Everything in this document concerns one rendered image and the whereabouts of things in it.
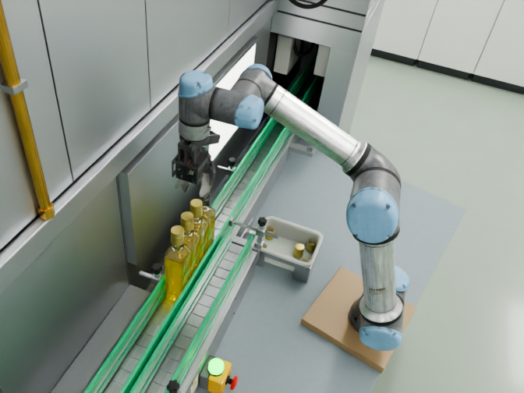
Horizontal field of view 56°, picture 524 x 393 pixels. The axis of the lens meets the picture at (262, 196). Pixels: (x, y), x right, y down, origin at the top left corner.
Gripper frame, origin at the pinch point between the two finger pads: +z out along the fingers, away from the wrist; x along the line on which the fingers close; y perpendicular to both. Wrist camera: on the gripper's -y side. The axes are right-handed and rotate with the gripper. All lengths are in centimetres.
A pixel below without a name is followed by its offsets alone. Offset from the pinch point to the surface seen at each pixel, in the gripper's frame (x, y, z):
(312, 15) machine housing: 2, -101, -14
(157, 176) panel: -11.7, -0.1, -0.1
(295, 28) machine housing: -3, -101, -7
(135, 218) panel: -11.8, 12.3, 5.2
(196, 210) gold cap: 1.0, 1.4, 6.2
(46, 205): -12.9, 39.3, -22.1
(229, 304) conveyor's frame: 15.6, 7.9, 33.2
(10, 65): -13, 39, -51
